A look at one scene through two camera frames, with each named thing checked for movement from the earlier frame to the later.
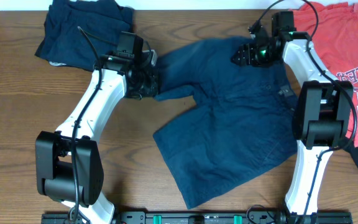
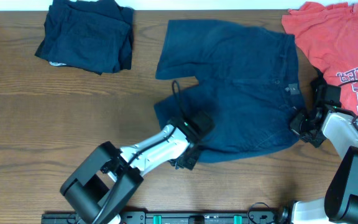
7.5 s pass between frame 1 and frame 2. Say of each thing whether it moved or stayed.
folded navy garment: stayed
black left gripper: moved
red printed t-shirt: stayed
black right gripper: moved
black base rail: stayed
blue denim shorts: moved
